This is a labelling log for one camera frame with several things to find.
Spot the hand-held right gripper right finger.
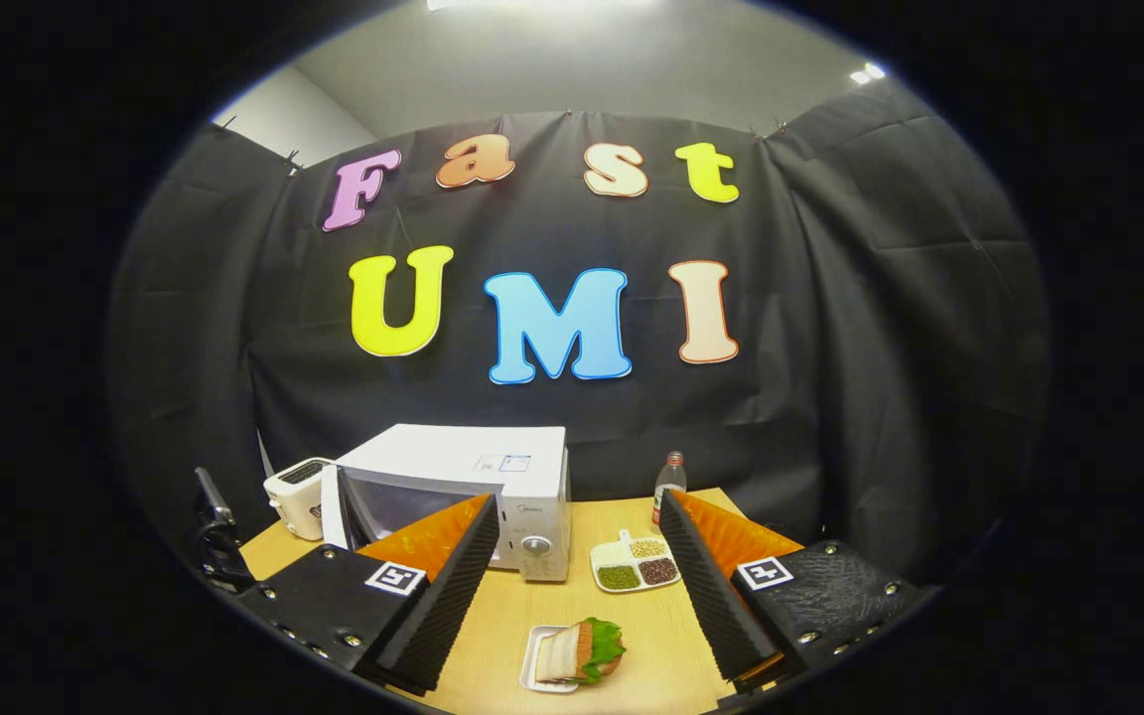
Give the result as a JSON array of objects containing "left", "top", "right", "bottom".
[{"left": 658, "top": 489, "right": 930, "bottom": 686}]

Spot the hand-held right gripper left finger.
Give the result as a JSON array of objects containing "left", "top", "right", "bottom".
[{"left": 234, "top": 494, "right": 501, "bottom": 696}]

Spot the lettuce sandwich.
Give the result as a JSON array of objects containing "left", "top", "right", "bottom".
[{"left": 535, "top": 616, "right": 628, "bottom": 686}]

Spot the white microwave oven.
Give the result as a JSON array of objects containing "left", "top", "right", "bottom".
[{"left": 322, "top": 424, "right": 573, "bottom": 583}]

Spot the divided plate of beans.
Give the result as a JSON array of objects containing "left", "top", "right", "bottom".
[{"left": 590, "top": 529, "right": 682, "bottom": 594}]

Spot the white toaster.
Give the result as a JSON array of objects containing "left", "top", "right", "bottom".
[{"left": 263, "top": 457, "right": 335, "bottom": 542}]

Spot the white rectangular tray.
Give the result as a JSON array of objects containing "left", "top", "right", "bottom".
[{"left": 519, "top": 625, "right": 583, "bottom": 694}]

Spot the clear bottle with red label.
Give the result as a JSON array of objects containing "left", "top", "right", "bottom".
[{"left": 651, "top": 451, "right": 688, "bottom": 527}]

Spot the long ceiling light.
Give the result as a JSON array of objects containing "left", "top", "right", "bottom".
[{"left": 428, "top": 0, "right": 652, "bottom": 13}]

